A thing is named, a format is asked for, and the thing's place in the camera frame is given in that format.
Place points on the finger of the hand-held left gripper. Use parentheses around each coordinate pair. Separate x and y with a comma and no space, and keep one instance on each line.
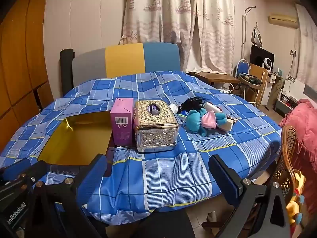
(14,165)

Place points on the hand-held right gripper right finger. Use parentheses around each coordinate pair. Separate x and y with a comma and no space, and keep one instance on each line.
(226,178)

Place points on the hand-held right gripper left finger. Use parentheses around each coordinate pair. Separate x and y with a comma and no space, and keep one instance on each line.
(92,176)

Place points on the beige soft block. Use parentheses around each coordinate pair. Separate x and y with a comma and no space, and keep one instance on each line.
(225,125)

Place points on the open yellow cardboard box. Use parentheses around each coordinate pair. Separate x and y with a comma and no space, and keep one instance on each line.
(79,138)

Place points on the pink carton box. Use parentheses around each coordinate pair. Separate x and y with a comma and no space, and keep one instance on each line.
(121,124)

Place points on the pink cloth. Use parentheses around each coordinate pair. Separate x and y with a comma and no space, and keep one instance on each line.
(209,120)

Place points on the teal plush toy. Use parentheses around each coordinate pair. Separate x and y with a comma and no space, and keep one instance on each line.
(194,121)

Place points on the blue plaid bed blanket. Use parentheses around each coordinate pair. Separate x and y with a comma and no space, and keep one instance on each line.
(161,173)

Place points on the yellow plush toy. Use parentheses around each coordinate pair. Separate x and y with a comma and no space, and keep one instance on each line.
(293,205)

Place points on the blue tissue packet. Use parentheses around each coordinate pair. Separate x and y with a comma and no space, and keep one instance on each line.
(183,115)

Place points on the ornate gold tissue box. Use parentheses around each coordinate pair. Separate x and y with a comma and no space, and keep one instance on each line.
(156,131)

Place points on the black feather tuft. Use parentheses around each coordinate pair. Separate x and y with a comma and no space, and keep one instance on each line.
(195,103)

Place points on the white fluffy ball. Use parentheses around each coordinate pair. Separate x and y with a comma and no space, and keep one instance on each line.
(173,107)

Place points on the grey storage box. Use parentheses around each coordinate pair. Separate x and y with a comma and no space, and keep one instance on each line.
(284,105)

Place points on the pink red blanket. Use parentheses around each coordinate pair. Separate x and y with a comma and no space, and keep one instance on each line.
(302,119)

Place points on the orange wooden wardrobe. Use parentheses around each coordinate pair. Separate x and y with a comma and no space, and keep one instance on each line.
(19,67)

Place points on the white small cabinet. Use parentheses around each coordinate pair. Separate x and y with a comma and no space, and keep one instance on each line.
(272,89)

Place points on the wooden side table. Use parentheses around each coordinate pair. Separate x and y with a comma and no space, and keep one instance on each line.
(213,76)

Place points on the dark green item on chair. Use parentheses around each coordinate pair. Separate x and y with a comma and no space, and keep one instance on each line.
(251,78)

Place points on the blue metal chair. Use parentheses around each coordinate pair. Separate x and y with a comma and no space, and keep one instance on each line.
(242,67)

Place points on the yellow wooden board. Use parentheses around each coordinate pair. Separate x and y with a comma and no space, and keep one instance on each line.
(259,70)

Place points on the white panel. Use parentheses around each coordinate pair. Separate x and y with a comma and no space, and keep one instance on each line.
(294,86)

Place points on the grey yellow blue headboard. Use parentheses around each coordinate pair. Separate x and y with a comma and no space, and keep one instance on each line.
(123,59)

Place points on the white round fan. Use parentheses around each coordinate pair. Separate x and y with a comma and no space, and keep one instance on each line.
(268,64)

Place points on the black television screen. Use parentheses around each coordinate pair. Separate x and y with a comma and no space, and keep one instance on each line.
(257,54)

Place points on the hanging grey bag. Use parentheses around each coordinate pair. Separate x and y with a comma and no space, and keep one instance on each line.
(257,38)

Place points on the pale side curtain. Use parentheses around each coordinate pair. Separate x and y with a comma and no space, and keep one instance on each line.
(307,54)

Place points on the white floor lamp stand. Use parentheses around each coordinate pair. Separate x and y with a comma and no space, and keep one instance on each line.
(244,24)

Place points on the ship print curtain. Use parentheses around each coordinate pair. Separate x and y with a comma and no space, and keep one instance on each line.
(161,17)

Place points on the black upright post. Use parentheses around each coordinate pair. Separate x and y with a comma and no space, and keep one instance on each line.
(66,72)

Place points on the wall air conditioner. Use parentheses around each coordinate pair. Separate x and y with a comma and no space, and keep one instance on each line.
(282,19)

